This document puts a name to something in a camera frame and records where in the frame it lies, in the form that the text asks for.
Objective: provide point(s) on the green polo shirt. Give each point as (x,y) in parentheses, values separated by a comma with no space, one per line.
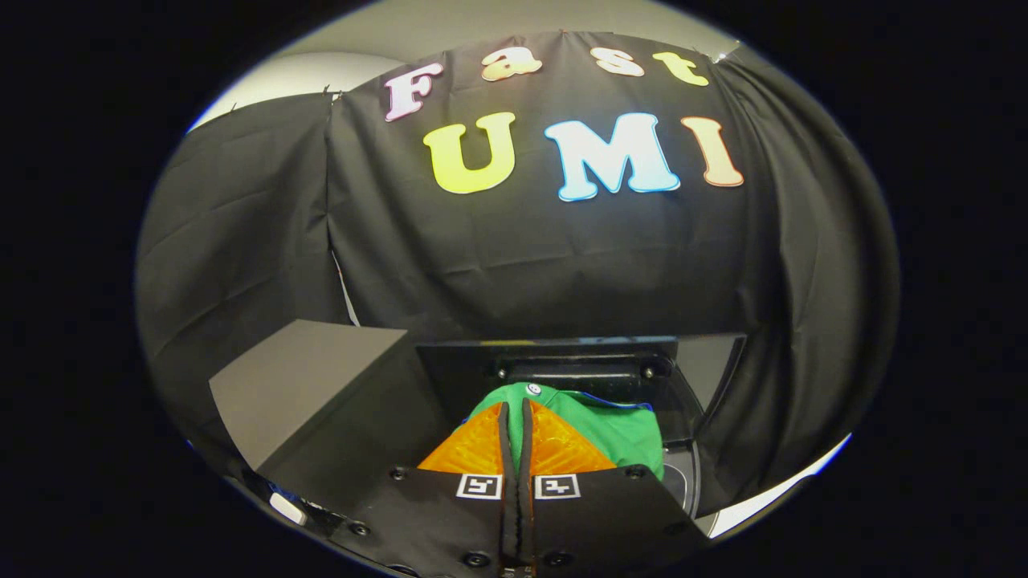
(618,433)

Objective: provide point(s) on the black backdrop cloth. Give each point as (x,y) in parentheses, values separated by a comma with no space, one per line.
(522,265)

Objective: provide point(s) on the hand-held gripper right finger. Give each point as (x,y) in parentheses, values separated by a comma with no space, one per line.
(610,522)

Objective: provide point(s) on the grey washing machine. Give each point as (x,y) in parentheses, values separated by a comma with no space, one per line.
(683,482)

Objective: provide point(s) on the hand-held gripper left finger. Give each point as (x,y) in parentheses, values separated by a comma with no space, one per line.
(450,522)

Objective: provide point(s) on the grey cabinet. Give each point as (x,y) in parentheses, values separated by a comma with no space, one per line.
(305,377)

